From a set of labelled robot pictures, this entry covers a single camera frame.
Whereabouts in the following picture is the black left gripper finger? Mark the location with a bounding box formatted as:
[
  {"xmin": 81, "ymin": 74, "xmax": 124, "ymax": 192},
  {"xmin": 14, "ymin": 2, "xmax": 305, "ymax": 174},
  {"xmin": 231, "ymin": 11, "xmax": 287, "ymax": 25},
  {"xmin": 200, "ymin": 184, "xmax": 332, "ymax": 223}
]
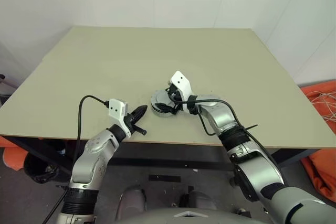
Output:
[
  {"xmin": 133, "ymin": 106, "xmax": 149, "ymax": 123},
  {"xmin": 131, "ymin": 104, "xmax": 148, "ymax": 118}
]

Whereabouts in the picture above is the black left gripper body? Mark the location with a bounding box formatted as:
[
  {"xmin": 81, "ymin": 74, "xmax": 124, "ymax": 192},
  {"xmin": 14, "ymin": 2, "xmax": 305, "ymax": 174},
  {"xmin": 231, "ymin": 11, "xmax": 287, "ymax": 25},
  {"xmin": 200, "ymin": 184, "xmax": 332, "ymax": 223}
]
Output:
[{"xmin": 124, "ymin": 111, "xmax": 148, "ymax": 137}]

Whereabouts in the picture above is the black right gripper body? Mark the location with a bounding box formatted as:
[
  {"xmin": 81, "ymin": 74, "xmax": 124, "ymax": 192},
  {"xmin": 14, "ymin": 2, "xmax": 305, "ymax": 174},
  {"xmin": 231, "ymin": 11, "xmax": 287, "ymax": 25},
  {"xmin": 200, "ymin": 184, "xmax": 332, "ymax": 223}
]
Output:
[{"xmin": 166, "ymin": 83, "xmax": 184, "ymax": 107}]

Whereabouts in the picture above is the grey rounded robot knee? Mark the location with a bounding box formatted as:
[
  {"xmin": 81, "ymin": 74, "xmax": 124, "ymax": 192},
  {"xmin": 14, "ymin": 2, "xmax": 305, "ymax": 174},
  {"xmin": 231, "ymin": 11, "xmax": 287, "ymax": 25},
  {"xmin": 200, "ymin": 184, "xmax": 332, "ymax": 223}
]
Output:
[
  {"xmin": 181, "ymin": 189, "xmax": 218, "ymax": 211},
  {"xmin": 115, "ymin": 185, "xmax": 147, "ymax": 221}
]

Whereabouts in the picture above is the black waste bin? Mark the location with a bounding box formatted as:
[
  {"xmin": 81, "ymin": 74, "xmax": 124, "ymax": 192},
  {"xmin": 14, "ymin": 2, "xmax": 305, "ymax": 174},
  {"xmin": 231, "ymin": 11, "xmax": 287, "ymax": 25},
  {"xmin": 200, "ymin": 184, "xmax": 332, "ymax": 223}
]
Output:
[{"xmin": 23, "ymin": 153, "xmax": 73, "ymax": 185}]

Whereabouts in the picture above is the grey robot torso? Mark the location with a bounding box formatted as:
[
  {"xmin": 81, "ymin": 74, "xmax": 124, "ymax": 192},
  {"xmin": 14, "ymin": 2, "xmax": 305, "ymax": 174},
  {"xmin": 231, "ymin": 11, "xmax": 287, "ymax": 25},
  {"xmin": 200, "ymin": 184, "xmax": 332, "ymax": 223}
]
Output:
[{"xmin": 141, "ymin": 202, "xmax": 250, "ymax": 224}]

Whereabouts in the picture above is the small orange bag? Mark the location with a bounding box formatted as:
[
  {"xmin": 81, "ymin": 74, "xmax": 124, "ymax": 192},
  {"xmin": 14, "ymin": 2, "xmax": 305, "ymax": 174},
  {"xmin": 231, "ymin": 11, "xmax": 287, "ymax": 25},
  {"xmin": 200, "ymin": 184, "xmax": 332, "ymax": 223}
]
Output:
[{"xmin": 0, "ymin": 136, "xmax": 29, "ymax": 171}]

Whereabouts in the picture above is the large orange bag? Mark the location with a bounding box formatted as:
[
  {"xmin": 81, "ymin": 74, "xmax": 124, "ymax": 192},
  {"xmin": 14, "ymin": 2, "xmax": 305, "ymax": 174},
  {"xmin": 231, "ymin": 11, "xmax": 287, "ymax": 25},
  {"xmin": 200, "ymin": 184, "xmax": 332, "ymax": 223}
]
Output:
[{"xmin": 299, "ymin": 78, "xmax": 336, "ymax": 198}]

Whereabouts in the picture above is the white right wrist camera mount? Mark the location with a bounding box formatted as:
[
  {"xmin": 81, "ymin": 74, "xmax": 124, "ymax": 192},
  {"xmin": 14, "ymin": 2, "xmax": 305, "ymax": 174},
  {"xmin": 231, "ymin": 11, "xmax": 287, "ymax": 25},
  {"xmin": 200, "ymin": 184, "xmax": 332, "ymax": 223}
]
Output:
[{"xmin": 169, "ymin": 71, "xmax": 198, "ymax": 115}]

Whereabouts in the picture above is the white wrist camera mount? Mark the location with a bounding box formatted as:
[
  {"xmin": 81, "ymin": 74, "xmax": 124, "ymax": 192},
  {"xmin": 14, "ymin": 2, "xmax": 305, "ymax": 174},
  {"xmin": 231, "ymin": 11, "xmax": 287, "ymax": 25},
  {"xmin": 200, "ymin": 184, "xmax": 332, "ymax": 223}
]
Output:
[
  {"xmin": 108, "ymin": 98, "xmax": 132, "ymax": 140},
  {"xmin": 169, "ymin": 71, "xmax": 198, "ymax": 115}
]

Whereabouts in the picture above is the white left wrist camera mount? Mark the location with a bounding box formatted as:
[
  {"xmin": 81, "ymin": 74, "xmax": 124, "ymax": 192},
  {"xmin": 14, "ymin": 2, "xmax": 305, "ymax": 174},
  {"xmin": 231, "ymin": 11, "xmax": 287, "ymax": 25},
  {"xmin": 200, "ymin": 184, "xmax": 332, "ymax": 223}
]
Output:
[{"xmin": 108, "ymin": 98, "xmax": 132, "ymax": 140}]

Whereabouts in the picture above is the black table frame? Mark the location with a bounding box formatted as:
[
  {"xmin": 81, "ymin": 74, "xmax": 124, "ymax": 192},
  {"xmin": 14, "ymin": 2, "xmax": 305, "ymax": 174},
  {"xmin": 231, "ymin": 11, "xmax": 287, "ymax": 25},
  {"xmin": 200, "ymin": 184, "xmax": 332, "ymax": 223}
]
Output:
[{"xmin": 4, "ymin": 136, "xmax": 320, "ymax": 172}]

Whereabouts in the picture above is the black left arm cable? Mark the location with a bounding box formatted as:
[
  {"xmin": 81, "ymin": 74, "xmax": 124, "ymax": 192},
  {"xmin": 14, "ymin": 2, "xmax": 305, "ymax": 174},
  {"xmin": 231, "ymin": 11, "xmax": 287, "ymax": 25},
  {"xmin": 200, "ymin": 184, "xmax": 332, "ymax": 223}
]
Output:
[{"xmin": 43, "ymin": 94, "xmax": 111, "ymax": 224}]

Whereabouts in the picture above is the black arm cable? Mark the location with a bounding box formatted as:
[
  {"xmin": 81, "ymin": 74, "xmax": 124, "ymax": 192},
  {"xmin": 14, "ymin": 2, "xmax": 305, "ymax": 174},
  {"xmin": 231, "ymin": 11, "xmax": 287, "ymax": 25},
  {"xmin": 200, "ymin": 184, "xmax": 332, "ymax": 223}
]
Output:
[
  {"xmin": 43, "ymin": 94, "xmax": 111, "ymax": 224},
  {"xmin": 172, "ymin": 99, "xmax": 279, "ymax": 167}
]

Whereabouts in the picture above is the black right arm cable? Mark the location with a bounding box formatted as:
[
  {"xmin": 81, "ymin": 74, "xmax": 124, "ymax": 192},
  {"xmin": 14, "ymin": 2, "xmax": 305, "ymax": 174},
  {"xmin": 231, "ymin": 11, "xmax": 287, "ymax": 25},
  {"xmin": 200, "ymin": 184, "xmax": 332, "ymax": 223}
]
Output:
[{"xmin": 172, "ymin": 99, "xmax": 279, "ymax": 167}]

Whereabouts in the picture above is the white cord bundle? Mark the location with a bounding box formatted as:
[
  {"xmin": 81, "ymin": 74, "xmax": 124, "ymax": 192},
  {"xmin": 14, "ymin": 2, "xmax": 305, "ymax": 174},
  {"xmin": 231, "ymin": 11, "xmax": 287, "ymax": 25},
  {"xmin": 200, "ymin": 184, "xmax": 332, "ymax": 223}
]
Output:
[{"xmin": 307, "ymin": 90, "xmax": 336, "ymax": 124}]

